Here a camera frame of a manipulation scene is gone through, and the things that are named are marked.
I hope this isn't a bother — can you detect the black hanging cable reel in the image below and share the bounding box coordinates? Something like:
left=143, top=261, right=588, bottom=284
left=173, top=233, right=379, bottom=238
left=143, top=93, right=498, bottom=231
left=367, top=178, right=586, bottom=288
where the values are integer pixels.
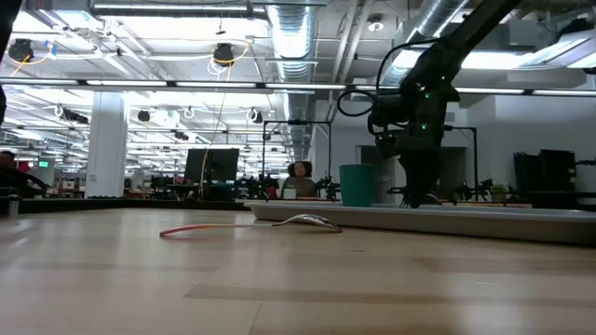
left=212, top=42, right=237, bottom=66
left=7, top=38, right=34, bottom=62

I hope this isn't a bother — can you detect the black metal frame stand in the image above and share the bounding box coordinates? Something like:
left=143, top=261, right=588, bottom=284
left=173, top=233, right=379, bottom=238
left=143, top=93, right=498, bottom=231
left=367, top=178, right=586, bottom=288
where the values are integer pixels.
left=444, top=125, right=480, bottom=201
left=262, top=119, right=332, bottom=201

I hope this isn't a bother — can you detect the long ceiling light strip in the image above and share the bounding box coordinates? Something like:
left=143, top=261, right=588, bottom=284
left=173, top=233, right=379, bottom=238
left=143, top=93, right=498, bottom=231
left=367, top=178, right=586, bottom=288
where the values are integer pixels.
left=0, top=77, right=596, bottom=97

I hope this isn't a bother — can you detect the black table edge rail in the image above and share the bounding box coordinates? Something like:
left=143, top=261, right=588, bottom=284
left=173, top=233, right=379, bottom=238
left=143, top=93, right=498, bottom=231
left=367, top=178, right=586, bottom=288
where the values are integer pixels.
left=0, top=197, right=252, bottom=215

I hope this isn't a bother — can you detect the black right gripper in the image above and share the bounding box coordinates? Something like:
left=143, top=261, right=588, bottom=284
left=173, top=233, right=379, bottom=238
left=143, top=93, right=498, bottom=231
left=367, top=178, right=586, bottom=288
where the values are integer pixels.
left=398, top=139, right=443, bottom=209

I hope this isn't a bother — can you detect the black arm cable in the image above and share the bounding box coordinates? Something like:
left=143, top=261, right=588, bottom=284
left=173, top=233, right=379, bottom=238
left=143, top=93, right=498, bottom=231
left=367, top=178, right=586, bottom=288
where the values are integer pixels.
left=337, top=39, right=439, bottom=117

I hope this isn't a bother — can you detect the orange-handled metal spoon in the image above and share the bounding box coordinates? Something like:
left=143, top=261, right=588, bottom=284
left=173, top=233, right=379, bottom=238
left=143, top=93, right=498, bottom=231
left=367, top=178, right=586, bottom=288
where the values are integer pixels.
left=158, top=213, right=344, bottom=238

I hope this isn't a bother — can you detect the grey plastic tray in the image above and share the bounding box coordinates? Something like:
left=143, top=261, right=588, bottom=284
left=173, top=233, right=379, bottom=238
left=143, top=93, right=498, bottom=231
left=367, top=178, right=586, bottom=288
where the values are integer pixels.
left=244, top=199, right=596, bottom=247

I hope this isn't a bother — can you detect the black equipment cabinet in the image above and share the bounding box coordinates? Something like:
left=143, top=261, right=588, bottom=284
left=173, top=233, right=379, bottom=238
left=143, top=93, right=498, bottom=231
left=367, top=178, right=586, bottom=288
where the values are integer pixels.
left=513, top=149, right=578, bottom=193

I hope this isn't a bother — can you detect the green plastic cup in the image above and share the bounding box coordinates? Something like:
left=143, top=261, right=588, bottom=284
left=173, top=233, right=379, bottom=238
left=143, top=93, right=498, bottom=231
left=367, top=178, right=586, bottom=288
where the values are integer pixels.
left=338, top=164, right=377, bottom=208

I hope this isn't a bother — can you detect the small green potted plant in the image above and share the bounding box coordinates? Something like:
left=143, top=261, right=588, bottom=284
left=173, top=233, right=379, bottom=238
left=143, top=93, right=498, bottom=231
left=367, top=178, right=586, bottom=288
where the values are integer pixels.
left=489, top=182, right=509, bottom=204

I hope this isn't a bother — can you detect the black computer monitor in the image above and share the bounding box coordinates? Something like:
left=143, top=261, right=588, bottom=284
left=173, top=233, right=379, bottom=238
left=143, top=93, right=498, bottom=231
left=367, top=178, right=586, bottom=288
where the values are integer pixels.
left=183, top=148, right=240, bottom=183

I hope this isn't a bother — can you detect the person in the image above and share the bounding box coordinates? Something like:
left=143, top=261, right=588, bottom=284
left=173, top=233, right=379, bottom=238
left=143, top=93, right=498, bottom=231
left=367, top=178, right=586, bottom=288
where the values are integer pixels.
left=280, top=160, right=318, bottom=199
left=0, top=150, right=50, bottom=199

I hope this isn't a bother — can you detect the silver ceiling air duct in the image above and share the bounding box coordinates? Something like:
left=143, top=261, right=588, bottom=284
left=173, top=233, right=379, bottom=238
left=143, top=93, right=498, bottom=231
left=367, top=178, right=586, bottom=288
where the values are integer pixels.
left=267, top=4, right=322, bottom=162

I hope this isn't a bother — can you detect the white building column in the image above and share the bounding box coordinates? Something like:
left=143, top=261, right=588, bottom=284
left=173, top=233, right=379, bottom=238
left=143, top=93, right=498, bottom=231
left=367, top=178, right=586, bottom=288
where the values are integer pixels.
left=85, top=91, right=129, bottom=199

